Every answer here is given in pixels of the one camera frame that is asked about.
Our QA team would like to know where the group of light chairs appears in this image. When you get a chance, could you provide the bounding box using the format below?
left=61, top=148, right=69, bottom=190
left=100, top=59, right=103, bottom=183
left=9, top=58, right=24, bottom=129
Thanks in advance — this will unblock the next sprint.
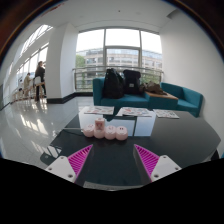
left=11, top=76, right=46, bottom=103

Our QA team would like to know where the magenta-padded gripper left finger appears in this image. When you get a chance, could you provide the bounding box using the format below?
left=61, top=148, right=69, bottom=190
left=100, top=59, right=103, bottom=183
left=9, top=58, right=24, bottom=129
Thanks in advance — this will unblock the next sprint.
left=44, top=144, right=95, bottom=184

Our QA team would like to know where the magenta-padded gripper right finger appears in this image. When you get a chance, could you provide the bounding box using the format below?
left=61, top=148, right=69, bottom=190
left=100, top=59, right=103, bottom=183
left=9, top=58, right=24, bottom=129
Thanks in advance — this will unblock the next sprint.
left=132, top=143, right=183, bottom=185

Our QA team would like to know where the metal window railing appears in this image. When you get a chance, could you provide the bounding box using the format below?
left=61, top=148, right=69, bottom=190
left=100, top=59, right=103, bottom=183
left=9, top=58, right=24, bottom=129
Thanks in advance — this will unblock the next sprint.
left=72, top=65, right=164, bottom=92

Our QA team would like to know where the teal corner sofa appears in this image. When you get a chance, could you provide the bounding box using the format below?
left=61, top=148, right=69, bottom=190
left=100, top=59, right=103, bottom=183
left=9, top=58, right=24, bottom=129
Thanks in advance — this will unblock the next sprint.
left=92, top=77, right=204, bottom=118

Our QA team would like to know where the wooden sofa side table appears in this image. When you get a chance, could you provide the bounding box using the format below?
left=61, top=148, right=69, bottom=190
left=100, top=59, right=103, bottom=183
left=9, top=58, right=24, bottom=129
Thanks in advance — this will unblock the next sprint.
left=145, top=90, right=179, bottom=101

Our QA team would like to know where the black backpack with label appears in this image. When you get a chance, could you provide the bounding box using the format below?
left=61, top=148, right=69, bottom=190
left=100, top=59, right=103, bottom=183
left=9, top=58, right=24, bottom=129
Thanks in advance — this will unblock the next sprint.
left=122, top=69, right=142, bottom=96

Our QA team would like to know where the brown jacket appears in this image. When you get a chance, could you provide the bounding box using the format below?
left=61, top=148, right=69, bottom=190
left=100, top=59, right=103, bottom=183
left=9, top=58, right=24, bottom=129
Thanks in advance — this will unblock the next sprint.
left=139, top=81, right=167, bottom=96

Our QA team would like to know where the person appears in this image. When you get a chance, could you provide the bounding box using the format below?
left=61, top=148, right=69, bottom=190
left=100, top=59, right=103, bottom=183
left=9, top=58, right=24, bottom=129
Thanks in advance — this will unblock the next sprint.
left=34, top=60, right=48, bottom=101
left=22, top=72, right=33, bottom=98

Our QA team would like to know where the large black backpack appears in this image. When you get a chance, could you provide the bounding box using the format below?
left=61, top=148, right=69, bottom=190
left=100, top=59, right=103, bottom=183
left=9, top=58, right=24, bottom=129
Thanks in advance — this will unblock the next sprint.
left=101, top=67, right=126, bottom=100

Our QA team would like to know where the pink power strip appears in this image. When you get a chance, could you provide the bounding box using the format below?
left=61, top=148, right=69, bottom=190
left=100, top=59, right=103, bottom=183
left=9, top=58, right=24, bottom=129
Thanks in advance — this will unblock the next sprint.
left=82, top=123, right=129, bottom=141

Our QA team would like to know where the colourful sticker sheet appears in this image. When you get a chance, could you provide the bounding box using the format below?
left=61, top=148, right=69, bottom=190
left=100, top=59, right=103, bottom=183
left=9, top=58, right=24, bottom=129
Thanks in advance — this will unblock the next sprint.
left=83, top=105, right=115, bottom=116
left=152, top=108, right=180, bottom=120
left=116, top=106, right=153, bottom=118

